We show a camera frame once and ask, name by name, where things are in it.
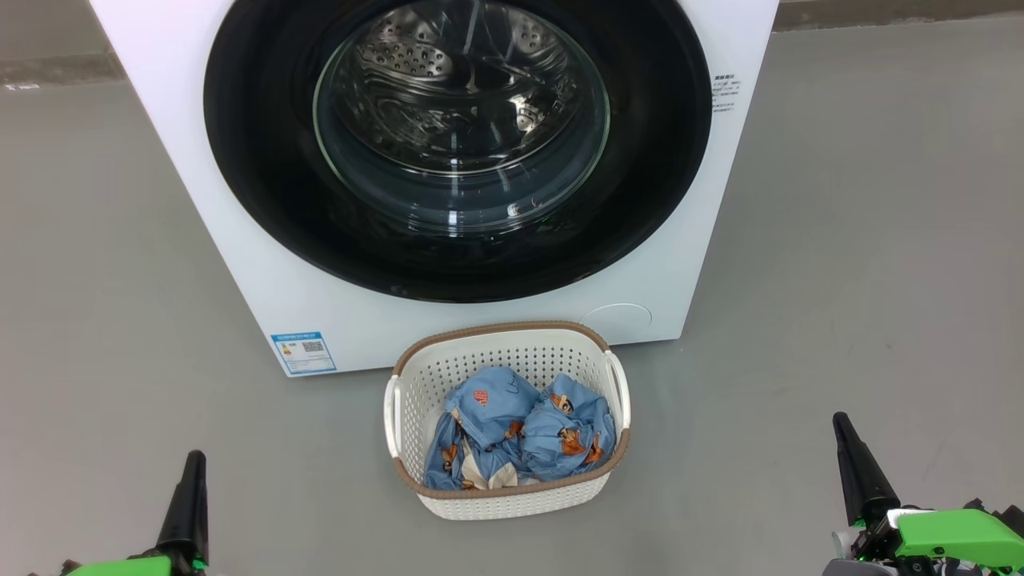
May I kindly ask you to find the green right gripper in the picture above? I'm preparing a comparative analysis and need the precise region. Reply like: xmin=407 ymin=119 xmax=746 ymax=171
xmin=824 ymin=412 xmax=1024 ymax=576

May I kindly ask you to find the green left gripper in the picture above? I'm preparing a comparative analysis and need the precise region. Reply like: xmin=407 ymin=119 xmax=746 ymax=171
xmin=32 ymin=450 xmax=210 ymax=576

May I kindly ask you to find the blue garment with bear print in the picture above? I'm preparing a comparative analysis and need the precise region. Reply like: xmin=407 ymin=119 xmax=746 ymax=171
xmin=520 ymin=374 xmax=617 ymax=482

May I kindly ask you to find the blue garment with waffle print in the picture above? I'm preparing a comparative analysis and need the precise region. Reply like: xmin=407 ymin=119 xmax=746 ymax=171
xmin=424 ymin=366 xmax=542 ymax=490

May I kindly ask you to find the round black glass washer door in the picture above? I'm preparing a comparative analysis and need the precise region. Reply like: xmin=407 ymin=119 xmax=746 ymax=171
xmin=203 ymin=0 xmax=713 ymax=303

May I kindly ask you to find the white front-load washing machine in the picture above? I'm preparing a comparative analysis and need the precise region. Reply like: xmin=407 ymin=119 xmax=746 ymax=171
xmin=90 ymin=0 xmax=781 ymax=378

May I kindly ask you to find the blue energy label sticker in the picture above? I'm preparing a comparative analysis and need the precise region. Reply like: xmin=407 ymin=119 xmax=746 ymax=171
xmin=270 ymin=330 xmax=337 ymax=375

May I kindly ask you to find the white perforated laundry basket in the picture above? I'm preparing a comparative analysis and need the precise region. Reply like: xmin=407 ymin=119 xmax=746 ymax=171
xmin=384 ymin=321 xmax=631 ymax=521

